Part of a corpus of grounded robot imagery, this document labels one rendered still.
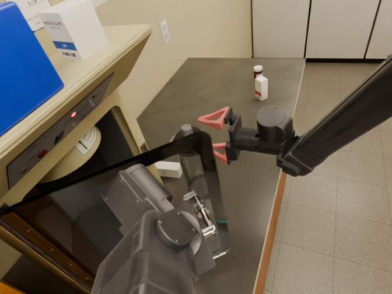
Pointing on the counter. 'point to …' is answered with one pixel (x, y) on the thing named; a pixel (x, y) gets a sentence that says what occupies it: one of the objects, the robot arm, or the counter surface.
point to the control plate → (14, 171)
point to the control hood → (76, 88)
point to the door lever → (207, 223)
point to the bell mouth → (75, 156)
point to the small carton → (74, 28)
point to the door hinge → (30, 241)
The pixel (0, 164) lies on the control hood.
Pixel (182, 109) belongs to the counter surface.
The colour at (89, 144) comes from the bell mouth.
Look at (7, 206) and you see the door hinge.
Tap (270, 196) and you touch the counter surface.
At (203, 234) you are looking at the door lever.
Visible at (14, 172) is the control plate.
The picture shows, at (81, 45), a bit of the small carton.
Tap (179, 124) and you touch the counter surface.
